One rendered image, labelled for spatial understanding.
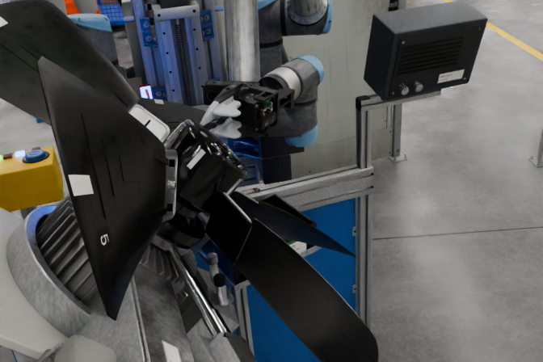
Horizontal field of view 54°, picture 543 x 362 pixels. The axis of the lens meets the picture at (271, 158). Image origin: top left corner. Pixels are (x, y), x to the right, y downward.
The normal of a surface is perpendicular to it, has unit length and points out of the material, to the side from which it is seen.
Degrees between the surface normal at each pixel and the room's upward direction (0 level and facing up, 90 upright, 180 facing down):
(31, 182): 90
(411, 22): 15
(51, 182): 90
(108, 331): 40
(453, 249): 0
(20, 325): 50
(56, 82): 66
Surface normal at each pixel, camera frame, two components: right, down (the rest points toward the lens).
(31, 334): 0.67, -0.74
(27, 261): -0.43, -0.30
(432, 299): -0.07, -0.89
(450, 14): 0.02, -0.76
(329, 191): 0.33, 0.40
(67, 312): -0.01, 0.11
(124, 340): -0.66, -0.54
